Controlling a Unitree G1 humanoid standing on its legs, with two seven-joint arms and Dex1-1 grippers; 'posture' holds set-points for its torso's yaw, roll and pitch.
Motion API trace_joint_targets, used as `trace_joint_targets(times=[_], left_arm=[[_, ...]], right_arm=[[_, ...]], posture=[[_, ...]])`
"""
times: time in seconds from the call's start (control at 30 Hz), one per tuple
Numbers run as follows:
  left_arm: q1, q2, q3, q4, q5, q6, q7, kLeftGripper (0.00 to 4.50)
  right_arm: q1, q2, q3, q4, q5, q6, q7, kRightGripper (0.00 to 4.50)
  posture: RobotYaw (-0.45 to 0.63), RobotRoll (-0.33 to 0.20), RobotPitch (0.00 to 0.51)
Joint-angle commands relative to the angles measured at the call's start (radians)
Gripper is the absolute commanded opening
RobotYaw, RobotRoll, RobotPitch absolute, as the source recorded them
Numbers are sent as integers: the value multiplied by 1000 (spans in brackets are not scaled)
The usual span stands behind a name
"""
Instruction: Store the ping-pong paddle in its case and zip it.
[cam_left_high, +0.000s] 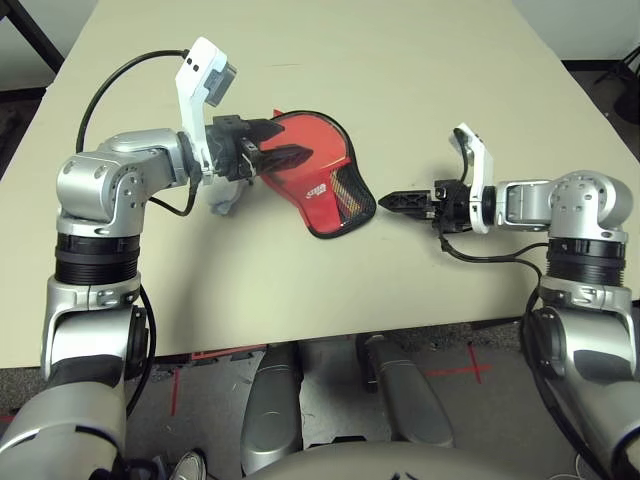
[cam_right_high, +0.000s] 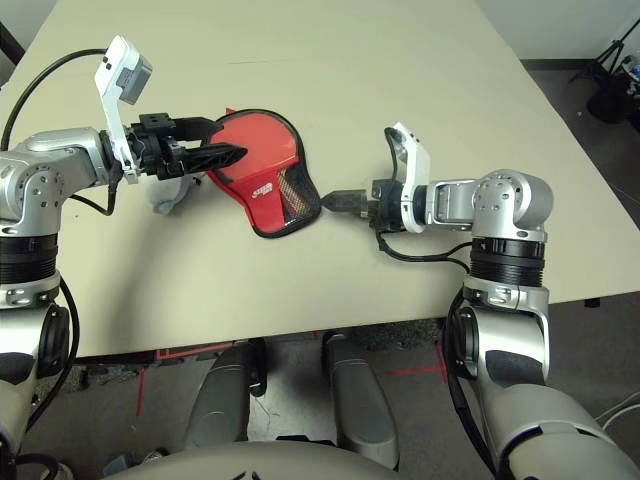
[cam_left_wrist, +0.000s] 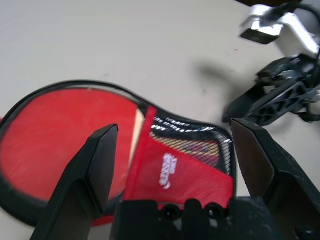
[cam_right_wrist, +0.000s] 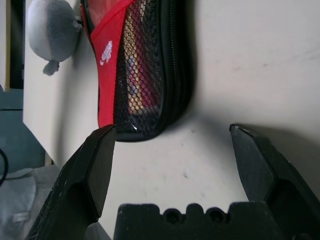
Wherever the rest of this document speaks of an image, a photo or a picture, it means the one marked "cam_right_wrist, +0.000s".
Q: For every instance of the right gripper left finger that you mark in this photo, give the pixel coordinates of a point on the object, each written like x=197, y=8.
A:
x=75, y=180

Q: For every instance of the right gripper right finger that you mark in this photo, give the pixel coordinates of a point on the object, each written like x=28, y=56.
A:
x=275, y=170

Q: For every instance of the red black paddle case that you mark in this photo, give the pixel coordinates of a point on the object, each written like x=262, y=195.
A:
x=110, y=75

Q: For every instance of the grey plush toy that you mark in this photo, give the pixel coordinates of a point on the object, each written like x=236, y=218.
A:
x=52, y=35

